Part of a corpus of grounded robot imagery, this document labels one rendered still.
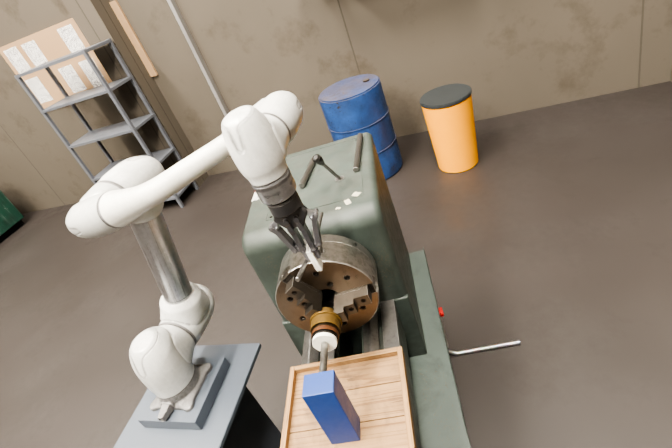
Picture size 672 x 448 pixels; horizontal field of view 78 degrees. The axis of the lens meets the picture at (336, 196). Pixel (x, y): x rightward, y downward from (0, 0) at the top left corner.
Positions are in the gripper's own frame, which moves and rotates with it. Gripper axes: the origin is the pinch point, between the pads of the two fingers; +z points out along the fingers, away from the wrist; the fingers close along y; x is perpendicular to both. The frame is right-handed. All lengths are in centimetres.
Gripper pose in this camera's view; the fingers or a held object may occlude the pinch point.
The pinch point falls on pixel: (313, 258)
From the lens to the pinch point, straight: 106.7
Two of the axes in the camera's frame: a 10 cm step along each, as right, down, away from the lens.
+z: 3.5, 7.8, 5.1
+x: 0.1, -5.5, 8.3
